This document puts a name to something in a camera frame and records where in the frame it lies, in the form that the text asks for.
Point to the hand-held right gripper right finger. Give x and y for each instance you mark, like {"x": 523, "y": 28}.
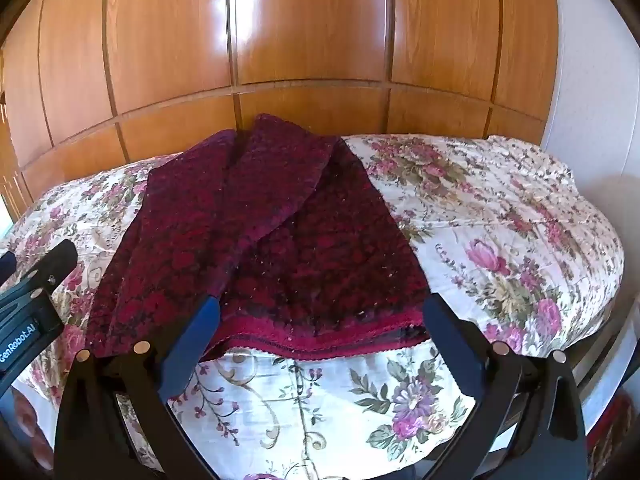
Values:
{"x": 450, "y": 345}

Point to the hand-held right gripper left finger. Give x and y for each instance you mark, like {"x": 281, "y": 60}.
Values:
{"x": 192, "y": 345}

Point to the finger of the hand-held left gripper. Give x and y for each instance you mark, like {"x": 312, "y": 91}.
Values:
{"x": 47, "y": 265}

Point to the dark red knit garment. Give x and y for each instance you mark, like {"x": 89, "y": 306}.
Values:
{"x": 280, "y": 240}

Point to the window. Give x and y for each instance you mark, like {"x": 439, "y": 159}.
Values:
{"x": 4, "y": 170}

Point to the floral bedsheet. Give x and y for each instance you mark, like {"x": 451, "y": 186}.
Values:
{"x": 500, "y": 240}

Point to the red patterned cloth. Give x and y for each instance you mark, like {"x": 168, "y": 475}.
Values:
{"x": 617, "y": 440}

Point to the wooden wardrobe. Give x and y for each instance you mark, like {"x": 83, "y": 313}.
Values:
{"x": 300, "y": 35}

